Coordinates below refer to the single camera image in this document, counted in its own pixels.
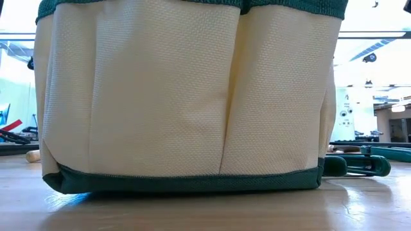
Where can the beige green-trimmed gardening bag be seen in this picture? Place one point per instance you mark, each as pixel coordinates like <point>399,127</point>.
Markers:
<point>180,96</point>

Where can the white pillar with dials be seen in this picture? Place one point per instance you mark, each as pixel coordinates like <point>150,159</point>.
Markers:
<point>343,118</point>

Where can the black ceiling camera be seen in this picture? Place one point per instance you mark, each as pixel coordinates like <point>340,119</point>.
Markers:
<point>370,57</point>
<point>31,63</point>

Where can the green metal garden tool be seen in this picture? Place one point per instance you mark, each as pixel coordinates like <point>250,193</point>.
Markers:
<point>388,153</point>

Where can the glowing ceiling lamp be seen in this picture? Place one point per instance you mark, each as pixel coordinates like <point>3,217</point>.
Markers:
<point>398,108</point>

